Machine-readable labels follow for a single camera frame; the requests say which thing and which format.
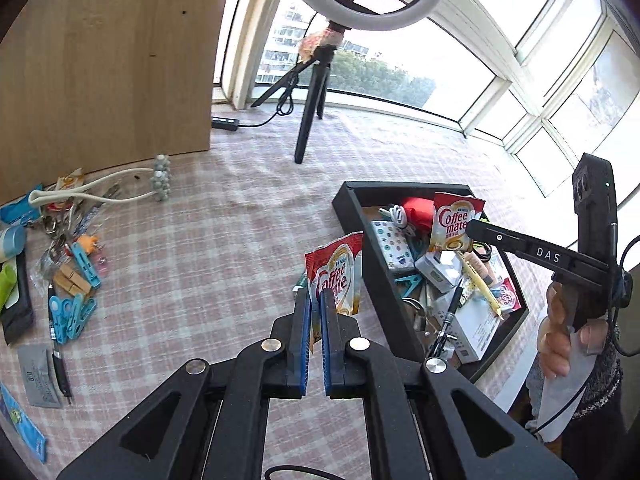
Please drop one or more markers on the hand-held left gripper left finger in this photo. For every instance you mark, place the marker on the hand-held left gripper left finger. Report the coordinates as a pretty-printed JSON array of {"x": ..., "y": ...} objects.
[{"x": 300, "y": 340}]

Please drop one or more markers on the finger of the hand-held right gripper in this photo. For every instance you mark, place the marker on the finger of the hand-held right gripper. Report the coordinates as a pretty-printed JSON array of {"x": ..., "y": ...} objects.
[{"x": 492, "y": 235}]

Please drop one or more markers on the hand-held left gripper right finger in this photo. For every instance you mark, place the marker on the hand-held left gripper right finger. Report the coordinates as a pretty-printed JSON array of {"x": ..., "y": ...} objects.
[{"x": 327, "y": 340}]

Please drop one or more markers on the coffee creamer sachet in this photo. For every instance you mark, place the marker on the coffee creamer sachet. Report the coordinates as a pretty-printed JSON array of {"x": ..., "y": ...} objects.
[
  {"x": 455, "y": 220},
  {"x": 335, "y": 270},
  {"x": 505, "y": 295}
]

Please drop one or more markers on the long yellow chopstick packet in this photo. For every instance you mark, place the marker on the long yellow chopstick packet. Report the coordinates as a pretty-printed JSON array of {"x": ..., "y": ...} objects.
[{"x": 480, "y": 285}]

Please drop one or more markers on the clear plastic box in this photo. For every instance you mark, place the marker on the clear plastic box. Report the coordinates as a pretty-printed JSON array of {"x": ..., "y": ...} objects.
[{"x": 440, "y": 272}]

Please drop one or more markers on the red pouch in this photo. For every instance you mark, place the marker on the red pouch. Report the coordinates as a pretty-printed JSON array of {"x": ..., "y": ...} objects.
[{"x": 417, "y": 210}]

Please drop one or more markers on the black storage tray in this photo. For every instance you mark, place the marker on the black storage tray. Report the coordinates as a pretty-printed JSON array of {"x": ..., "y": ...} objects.
[{"x": 380, "y": 280}]

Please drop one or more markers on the teal clothespin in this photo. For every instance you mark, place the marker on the teal clothespin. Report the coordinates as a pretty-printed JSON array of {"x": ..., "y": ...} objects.
[{"x": 407, "y": 285}]

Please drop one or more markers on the person's right forearm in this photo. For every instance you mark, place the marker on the person's right forearm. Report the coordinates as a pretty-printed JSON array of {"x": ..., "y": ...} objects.
[{"x": 605, "y": 385}]

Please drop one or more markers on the person's right hand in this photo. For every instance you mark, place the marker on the person's right hand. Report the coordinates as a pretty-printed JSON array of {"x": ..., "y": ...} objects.
[{"x": 555, "y": 340}]

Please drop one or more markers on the black pen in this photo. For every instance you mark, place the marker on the black pen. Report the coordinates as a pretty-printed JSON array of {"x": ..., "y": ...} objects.
[
  {"x": 61, "y": 370},
  {"x": 452, "y": 305}
]

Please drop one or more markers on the white cardboard box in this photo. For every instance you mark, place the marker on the white cardboard box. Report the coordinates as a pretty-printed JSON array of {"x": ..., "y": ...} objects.
[{"x": 475, "y": 330}]

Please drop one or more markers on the white patterned tissue pack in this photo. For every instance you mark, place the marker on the white patterned tissue pack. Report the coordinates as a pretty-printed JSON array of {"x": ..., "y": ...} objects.
[{"x": 392, "y": 245}]

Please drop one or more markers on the pink plaid blanket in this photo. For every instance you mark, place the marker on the pink plaid blanket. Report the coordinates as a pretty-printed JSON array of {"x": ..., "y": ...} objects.
[{"x": 225, "y": 235}]

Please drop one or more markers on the white tissue paper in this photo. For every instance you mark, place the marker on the white tissue paper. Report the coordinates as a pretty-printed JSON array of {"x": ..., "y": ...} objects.
[{"x": 560, "y": 405}]

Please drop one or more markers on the white grey-ball massage roller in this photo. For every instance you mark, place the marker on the white grey-ball massage roller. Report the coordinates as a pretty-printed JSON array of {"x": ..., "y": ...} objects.
[{"x": 161, "y": 180}]

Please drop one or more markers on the blue clothespin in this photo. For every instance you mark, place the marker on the blue clothespin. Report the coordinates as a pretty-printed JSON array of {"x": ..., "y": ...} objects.
[
  {"x": 60, "y": 320},
  {"x": 85, "y": 265},
  {"x": 82, "y": 315}
]

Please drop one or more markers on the black tripod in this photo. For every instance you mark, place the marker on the black tripod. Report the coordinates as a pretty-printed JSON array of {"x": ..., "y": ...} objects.
[{"x": 310, "y": 110}]

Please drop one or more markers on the wooden clothespin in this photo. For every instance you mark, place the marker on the wooden clothespin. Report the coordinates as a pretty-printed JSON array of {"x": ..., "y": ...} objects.
[
  {"x": 70, "y": 275},
  {"x": 77, "y": 289}
]

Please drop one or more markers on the black power strip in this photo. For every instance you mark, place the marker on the black power strip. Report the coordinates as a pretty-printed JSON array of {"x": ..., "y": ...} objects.
[{"x": 225, "y": 123}]

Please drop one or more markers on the grey foil packet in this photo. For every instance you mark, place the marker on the grey foil packet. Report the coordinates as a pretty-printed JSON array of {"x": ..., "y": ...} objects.
[{"x": 40, "y": 375}]

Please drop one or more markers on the bunch of metal keyrings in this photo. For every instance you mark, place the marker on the bunch of metal keyrings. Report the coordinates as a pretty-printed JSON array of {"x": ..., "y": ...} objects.
[{"x": 55, "y": 222}]

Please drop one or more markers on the small orange white sachet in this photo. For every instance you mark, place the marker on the small orange white sachet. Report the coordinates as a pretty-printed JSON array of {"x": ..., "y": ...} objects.
[{"x": 70, "y": 182}]

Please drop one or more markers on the black pouch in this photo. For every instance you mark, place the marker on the black pouch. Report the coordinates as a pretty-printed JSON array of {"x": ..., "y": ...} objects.
[{"x": 20, "y": 320}]

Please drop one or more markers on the blue printed packet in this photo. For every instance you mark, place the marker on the blue printed packet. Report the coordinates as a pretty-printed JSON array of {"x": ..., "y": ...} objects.
[{"x": 20, "y": 425}]

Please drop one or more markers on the green tube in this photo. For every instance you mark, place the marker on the green tube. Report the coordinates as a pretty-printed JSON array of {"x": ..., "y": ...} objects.
[{"x": 7, "y": 285}]

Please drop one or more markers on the white tube blue cap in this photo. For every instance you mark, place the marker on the white tube blue cap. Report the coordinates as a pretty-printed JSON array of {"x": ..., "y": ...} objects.
[{"x": 12, "y": 242}]

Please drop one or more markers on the wooden cabinet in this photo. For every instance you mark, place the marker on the wooden cabinet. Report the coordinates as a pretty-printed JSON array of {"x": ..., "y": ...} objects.
[{"x": 100, "y": 60}]

